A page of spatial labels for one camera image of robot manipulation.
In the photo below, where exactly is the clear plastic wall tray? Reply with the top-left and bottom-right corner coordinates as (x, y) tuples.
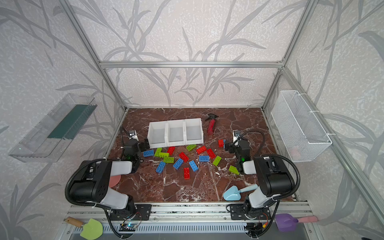
(9, 94), (97, 163)

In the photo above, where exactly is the blue lego far left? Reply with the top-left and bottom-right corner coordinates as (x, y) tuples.
(143, 150), (155, 158)

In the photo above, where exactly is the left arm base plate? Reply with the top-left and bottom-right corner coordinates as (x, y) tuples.
(109, 204), (152, 221)

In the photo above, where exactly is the aluminium front rail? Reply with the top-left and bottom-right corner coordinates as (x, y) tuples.
(67, 202), (313, 238)

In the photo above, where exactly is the right circuit board wiring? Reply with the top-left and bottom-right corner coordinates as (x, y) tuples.
(244, 221), (269, 239)

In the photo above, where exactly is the white right bin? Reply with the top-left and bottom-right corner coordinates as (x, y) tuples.
(185, 118), (204, 145)

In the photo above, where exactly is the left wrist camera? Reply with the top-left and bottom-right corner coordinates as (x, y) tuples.
(128, 130), (139, 141)

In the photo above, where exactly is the green lego near bins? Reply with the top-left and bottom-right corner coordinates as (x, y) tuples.
(186, 144), (197, 152)

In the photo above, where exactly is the left circuit board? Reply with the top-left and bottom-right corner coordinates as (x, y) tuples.
(119, 222), (141, 233)

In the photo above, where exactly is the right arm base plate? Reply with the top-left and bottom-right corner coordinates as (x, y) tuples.
(226, 203), (271, 221)

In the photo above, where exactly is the blue lego studs up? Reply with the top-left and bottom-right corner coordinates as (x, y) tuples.
(189, 161), (199, 172)

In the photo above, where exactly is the green lego upright left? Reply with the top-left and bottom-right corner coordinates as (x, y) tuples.
(154, 148), (162, 158)

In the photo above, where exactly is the red spray bottle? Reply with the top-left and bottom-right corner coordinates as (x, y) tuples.
(206, 114), (219, 135)

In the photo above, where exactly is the red lego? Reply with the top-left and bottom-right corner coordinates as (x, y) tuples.
(179, 152), (190, 163)
(184, 168), (190, 180)
(167, 147), (176, 156)
(207, 149), (216, 160)

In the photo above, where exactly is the pink watering can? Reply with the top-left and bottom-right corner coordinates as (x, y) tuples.
(109, 175), (121, 188)

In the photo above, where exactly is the red lego bottom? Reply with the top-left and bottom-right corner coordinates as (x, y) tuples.
(184, 168), (190, 180)

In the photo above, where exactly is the blue lego lower left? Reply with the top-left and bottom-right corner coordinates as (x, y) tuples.
(156, 162), (166, 174)

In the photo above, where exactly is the purple toy shovel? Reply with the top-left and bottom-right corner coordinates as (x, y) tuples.
(274, 213), (319, 233)

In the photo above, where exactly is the white wire basket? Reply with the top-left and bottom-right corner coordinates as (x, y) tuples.
(272, 90), (332, 162)

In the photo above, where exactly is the white left bin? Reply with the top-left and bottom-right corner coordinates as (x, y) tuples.
(147, 121), (167, 149)

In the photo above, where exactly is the green lego hollow up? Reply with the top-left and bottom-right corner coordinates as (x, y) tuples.
(163, 157), (175, 164)

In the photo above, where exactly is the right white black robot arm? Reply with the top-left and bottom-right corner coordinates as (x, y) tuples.
(223, 140), (301, 210)

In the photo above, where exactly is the blue lego hollow right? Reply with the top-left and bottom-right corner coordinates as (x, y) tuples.
(199, 156), (211, 162)

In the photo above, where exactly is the blue lego centre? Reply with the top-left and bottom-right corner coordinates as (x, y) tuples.
(173, 158), (184, 170)

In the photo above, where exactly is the red lego studs up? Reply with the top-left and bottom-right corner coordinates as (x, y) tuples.
(196, 146), (207, 155)

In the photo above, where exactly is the light blue toy shovel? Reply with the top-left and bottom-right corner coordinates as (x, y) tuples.
(223, 184), (259, 202)

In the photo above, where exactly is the white bin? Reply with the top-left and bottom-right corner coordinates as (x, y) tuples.
(147, 121), (167, 149)
(185, 118), (204, 145)
(166, 120), (186, 147)

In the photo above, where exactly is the green toy shovel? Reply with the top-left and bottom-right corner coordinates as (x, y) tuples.
(65, 217), (103, 240)

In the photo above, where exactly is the green lego far right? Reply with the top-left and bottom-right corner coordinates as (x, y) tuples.
(229, 165), (240, 175)

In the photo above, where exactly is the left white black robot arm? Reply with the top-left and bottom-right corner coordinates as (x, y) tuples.
(65, 139), (150, 212)

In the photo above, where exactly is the green lego on side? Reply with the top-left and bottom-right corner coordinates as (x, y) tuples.
(158, 153), (170, 158)

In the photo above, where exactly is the white middle bin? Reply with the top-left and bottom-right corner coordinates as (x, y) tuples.
(166, 120), (186, 147)

